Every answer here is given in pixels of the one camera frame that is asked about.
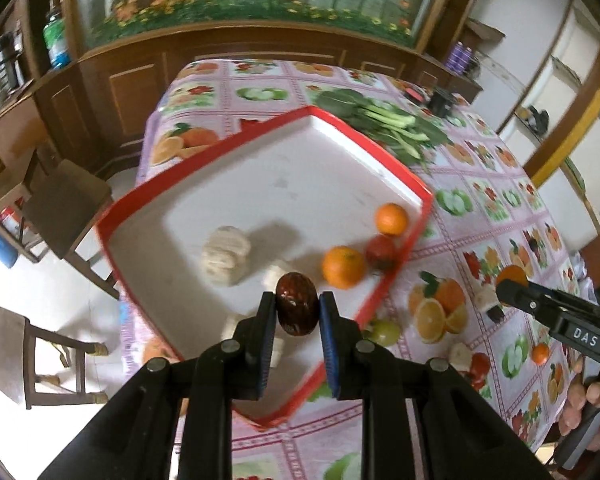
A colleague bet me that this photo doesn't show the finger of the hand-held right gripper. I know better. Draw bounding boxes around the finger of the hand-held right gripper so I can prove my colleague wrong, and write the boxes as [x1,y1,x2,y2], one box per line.
[495,279,600,322]

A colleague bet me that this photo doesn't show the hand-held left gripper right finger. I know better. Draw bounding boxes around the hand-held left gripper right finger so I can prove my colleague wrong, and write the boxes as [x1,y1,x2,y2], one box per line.
[317,290,553,480]

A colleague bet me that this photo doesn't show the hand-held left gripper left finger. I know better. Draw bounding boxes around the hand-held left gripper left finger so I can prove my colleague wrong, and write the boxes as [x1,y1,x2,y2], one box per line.
[37,290,278,480]

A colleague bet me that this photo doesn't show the red apple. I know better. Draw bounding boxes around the red apple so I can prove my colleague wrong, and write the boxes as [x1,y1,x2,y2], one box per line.
[364,235,398,273]

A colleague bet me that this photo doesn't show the red tray with white inside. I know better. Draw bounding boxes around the red tray with white inside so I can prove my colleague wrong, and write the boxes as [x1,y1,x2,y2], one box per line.
[96,106,436,428]

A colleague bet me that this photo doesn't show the person's right hand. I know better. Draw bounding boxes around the person's right hand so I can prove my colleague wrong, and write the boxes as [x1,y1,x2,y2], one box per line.
[559,379,600,448]

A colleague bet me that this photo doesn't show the small green fruit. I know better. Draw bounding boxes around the small green fruit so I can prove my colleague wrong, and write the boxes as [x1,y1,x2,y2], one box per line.
[364,317,403,347]

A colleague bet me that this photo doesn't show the black tool on shelf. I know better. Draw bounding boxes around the black tool on shelf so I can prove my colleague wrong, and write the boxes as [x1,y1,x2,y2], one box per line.
[517,106,551,135]

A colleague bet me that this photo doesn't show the black cylindrical container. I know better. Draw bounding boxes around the black cylindrical container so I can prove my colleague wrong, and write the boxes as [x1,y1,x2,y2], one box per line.
[427,89,456,117]

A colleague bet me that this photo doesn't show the bunch of leafy greens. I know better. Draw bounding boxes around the bunch of leafy greens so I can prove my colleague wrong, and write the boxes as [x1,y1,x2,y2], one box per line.
[312,89,453,171]

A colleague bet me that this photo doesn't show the brown wooden chair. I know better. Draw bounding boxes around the brown wooden chair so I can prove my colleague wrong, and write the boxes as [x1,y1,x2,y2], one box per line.
[0,297,108,411]
[22,157,121,301]

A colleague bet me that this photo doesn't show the fruit and flower printed tablecloth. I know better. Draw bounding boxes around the fruit and flower printed tablecloth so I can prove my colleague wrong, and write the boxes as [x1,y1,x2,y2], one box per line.
[120,59,596,480]

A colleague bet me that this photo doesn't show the brown wooden cabinet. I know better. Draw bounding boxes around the brown wooden cabinet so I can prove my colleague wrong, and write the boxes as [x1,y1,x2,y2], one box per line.
[0,0,483,186]

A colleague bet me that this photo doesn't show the green plastic bottle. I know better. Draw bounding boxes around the green plastic bottle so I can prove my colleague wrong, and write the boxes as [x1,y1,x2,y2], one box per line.
[42,10,73,70]

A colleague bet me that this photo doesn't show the silver and black thermos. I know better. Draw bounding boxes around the silver and black thermos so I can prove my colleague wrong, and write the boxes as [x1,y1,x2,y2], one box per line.
[0,35,26,91]

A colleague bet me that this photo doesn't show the yellow door frame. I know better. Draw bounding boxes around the yellow door frame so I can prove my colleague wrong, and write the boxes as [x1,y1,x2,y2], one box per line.
[522,40,600,191]

